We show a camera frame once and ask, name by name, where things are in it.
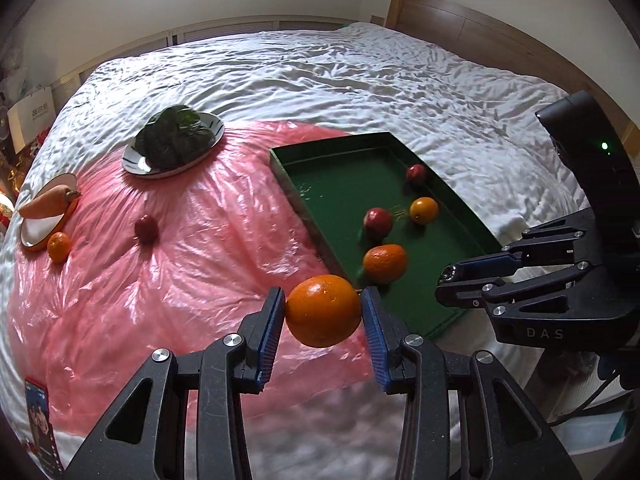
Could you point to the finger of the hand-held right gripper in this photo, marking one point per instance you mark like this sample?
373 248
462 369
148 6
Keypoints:
492 262
480 292

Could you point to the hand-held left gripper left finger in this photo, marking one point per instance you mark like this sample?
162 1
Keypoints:
267 340

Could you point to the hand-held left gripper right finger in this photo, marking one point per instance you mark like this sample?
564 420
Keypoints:
374 340

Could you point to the orange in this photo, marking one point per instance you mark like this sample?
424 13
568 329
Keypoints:
424 210
384 263
324 311
59 247

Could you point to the small red apple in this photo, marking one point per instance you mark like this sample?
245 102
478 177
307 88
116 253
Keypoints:
416 173
146 228
377 222

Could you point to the green tray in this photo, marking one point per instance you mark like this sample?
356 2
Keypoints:
340 220

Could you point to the pink plastic sheet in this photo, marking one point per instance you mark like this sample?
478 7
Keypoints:
200 260

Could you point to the white plate with dark rim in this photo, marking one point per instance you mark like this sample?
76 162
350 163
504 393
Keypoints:
132 162

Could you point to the leafy green vegetable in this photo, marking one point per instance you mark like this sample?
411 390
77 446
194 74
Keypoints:
172 135

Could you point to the bed with white sheet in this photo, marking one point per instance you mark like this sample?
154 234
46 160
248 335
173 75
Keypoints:
350 75

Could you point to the wooden headboard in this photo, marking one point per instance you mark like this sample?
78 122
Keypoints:
475 25

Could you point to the smartphone with lit screen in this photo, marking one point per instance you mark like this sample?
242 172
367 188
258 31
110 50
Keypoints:
42 425

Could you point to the white plate with orange rim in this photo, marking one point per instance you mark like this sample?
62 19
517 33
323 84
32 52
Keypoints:
42 227

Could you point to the carrot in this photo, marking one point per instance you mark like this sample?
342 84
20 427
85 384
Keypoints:
47 202

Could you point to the white cardboard box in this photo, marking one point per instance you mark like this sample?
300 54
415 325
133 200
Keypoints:
32 112

